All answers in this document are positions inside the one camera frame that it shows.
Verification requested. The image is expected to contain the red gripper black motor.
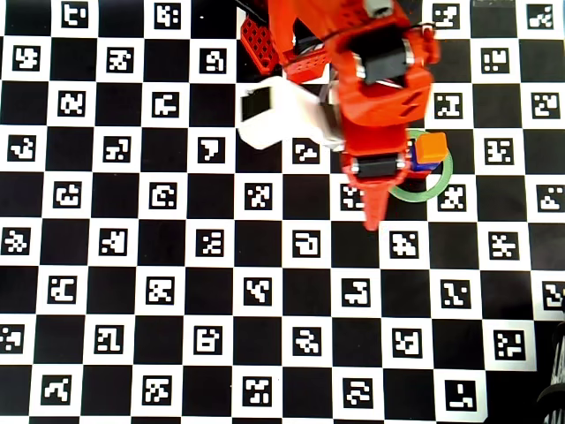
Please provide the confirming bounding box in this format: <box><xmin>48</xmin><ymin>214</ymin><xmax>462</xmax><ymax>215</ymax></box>
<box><xmin>337</xmin><ymin>70</ymin><xmax>433</xmax><ymax>233</ymax></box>

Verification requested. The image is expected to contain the blue cube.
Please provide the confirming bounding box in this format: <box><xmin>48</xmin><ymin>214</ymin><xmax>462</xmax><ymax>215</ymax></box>
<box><xmin>408</xmin><ymin>140</ymin><xmax>442</xmax><ymax>173</ymax></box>

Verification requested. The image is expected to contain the orange cube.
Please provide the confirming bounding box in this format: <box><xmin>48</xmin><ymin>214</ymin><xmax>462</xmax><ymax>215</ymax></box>
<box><xmin>415</xmin><ymin>132</ymin><xmax>449</xmax><ymax>164</ymax></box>

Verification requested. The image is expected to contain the red robot base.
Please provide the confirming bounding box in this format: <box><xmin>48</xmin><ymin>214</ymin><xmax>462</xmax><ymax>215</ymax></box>
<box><xmin>240</xmin><ymin>15</ymin><xmax>332</xmax><ymax>85</ymax></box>

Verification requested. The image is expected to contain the black white marker checkerboard mat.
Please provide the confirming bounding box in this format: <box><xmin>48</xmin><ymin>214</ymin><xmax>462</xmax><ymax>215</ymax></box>
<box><xmin>0</xmin><ymin>0</ymin><xmax>565</xmax><ymax>424</ymax></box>

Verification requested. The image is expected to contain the green flat ring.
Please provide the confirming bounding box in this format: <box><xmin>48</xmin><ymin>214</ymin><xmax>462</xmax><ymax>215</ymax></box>
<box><xmin>388</xmin><ymin>130</ymin><xmax>455</xmax><ymax>204</ymax></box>

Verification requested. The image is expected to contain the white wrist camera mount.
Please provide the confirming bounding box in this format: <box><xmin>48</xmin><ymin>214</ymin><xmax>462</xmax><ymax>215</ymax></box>
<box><xmin>236</xmin><ymin>75</ymin><xmax>348</xmax><ymax>154</ymax></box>

